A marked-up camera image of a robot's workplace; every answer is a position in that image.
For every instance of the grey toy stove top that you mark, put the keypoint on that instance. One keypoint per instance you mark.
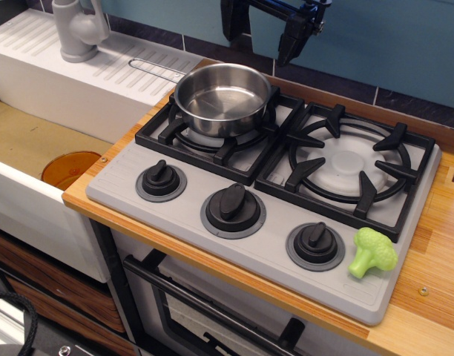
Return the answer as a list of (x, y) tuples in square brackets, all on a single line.
[(264, 252)]

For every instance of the black right stove knob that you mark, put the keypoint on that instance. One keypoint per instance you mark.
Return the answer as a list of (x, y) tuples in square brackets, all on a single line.
[(315, 247)]

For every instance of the stainless steel pot with handle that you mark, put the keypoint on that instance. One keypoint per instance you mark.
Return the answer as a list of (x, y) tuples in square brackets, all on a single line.
[(220, 100)]

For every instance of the black middle stove knob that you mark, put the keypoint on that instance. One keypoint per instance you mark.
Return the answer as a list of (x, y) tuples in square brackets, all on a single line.
[(233, 213)]

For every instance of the black right burner grate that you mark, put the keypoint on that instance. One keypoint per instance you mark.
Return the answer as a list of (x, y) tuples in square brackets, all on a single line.
[(353, 170)]

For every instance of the oven door with black handle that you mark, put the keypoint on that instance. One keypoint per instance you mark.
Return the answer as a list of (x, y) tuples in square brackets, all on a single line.
[(199, 314)]

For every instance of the black left stove knob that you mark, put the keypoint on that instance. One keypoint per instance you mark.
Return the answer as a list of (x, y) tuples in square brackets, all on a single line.
[(161, 182)]

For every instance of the grey toy faucet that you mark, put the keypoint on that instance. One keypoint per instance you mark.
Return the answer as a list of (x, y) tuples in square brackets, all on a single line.
[(79, 33)]

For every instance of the wooden drawer fronts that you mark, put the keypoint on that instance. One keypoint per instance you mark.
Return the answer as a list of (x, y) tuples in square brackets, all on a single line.
[(64, 296)]

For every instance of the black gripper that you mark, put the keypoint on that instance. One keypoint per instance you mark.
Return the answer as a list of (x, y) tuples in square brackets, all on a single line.
[(300, 22)]

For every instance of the green toy cauliflower floret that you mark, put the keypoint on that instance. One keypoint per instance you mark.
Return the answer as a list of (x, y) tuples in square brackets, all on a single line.
[(373, 250)]

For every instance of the black left burner grate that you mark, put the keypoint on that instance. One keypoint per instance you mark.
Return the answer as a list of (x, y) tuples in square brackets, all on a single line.
[(238, 158)]

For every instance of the black stove knob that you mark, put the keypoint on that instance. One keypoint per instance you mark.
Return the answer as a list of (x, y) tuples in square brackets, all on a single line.
[(233, 213), (315, 247), (161, 182)]

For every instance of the black burner grate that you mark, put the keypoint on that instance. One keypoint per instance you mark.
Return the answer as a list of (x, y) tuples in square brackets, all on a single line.
[(353, 170), (238, 158)]

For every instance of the white toy sink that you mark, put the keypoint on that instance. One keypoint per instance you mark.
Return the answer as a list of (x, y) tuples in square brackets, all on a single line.
[(50, 107)]

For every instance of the orange plastic plate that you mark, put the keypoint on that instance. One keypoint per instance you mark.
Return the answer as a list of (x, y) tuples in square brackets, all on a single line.
[(64, 170)]

